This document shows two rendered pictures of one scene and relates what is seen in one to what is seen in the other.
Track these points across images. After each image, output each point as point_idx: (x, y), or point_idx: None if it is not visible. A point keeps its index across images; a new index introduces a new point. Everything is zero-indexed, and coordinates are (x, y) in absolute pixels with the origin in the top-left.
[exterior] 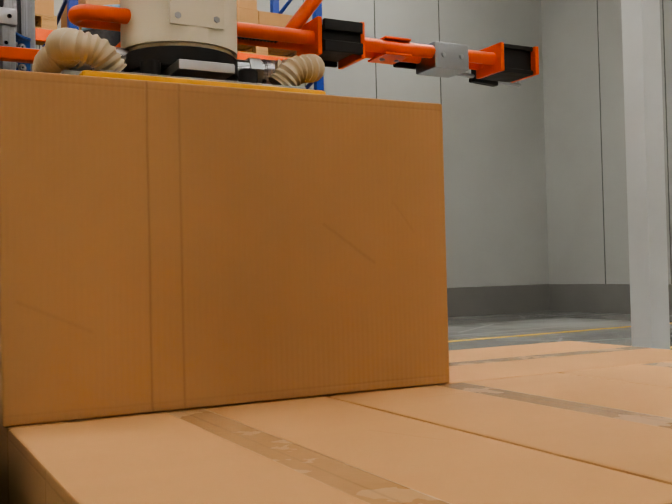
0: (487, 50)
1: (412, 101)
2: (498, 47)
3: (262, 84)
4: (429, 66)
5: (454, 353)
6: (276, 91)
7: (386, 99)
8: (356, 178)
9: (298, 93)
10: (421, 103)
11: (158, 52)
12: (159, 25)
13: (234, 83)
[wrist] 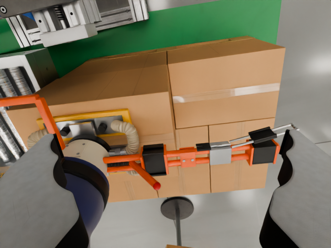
0: (249, 156)
1: (168, 176)
2: (248, 163)
3: (119, 171)
4: (207, 154)
5: (216, 68)
6: (121, 181)
7: (158, 177)
8: None
9: (128, 180)
10: (171, 176)
11: None
12: None
13: (110, 174)
